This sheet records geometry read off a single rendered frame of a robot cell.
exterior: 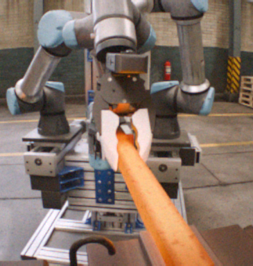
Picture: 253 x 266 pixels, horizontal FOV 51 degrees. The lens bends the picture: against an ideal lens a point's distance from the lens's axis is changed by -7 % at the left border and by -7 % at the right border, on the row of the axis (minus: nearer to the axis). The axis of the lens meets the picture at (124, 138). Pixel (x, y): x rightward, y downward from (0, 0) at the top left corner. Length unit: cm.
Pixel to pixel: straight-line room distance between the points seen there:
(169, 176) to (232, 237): 82
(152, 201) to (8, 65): 730
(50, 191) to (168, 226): 101
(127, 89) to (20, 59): 704
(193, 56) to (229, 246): 82
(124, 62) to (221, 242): 24
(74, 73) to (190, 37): 640
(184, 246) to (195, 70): 86
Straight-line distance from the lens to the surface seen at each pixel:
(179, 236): 24
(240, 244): 28
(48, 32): 88
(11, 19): 757
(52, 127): 123
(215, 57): 814
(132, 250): 25
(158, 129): 115
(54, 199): 125
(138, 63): 37
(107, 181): 124
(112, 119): 43
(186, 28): 98
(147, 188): 31
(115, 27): 49
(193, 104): 109
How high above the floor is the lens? 115
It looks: 17 degrees down
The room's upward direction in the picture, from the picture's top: straight up
